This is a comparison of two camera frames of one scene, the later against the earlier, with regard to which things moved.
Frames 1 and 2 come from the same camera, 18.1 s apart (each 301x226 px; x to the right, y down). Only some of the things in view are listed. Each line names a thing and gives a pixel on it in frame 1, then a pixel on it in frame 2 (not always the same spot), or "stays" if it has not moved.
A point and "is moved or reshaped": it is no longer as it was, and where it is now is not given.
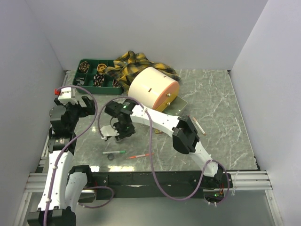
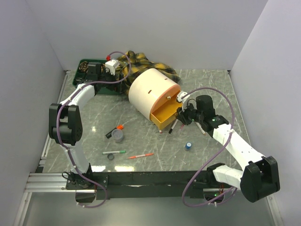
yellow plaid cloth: [128, 64] stays
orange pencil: [140, 156] stays
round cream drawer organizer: [151, 88] is moved or reshaped
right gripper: [123, 135] → [182, 116]
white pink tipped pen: [201, 129] stays
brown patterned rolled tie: [83, 66] stays
